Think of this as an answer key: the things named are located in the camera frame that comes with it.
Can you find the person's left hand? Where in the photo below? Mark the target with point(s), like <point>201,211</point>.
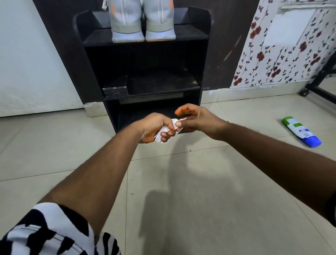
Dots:
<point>153,126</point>

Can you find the person's right hand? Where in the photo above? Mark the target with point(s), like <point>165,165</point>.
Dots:
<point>204,120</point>

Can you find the clear plastic box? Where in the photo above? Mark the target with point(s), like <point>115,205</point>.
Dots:
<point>115,92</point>

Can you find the grey sneaker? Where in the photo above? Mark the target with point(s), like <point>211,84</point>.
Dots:
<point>126,23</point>
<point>160,23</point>

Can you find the person's left forearm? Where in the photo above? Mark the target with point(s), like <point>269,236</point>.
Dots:
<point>92,181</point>

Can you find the person's right forearm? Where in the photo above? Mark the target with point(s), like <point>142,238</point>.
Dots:
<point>281,163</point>

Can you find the black open shelf box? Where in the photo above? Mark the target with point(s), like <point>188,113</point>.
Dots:
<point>147,84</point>

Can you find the green blue white bottle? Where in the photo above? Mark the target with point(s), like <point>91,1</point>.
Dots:
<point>302,132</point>

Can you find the white floral patterned sheet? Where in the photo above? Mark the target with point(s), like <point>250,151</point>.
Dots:
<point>283,57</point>

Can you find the dark brown wooden cabinet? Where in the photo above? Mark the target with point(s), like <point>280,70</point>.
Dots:
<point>65,52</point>

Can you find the zebra striped garment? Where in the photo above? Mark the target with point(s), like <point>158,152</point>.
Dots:
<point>44,231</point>

